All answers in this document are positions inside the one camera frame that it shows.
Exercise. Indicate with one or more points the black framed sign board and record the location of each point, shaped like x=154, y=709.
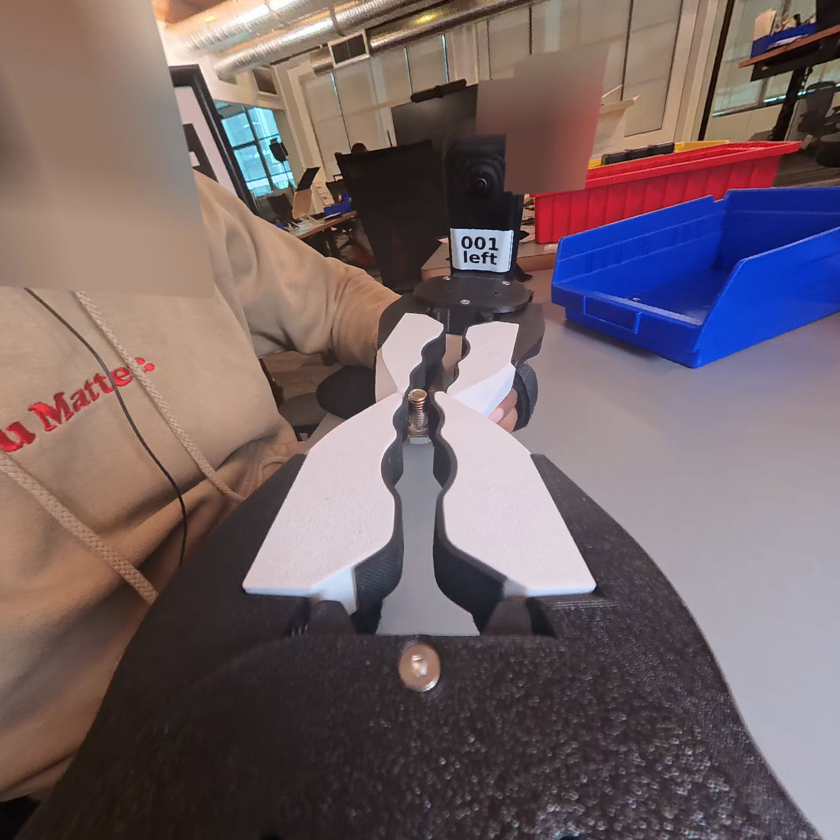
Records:
x=181, y=99

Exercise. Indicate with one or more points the black mesh office chair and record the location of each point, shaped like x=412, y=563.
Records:
x=394, y=197

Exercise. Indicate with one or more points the person's left forearm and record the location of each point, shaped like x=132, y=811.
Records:
x=289, y=282

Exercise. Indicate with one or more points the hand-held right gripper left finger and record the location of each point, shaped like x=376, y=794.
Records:
x=328, y=519

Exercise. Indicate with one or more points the blue plastic bin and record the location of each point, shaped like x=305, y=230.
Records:
x=709, y=282

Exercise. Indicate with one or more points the person's torso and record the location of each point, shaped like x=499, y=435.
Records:
x=92, y=525

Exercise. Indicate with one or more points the person's left hand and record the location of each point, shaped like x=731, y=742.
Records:
x=507, y=415

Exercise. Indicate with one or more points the black wrist rest pad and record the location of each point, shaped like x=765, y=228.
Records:
x=344, y=391

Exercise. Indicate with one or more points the steel hex bolt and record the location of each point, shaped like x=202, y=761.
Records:
x=418, y=418

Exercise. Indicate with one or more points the red plastic bin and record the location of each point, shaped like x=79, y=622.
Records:
x=656, y=197

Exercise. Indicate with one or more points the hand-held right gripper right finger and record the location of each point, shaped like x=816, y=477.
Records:
x=519, y=519

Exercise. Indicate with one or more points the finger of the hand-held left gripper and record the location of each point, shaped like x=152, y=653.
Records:
x=488, y=365
x=404, y=352

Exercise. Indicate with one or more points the yellow plastic bin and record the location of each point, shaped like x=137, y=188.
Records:
x=656, y=151

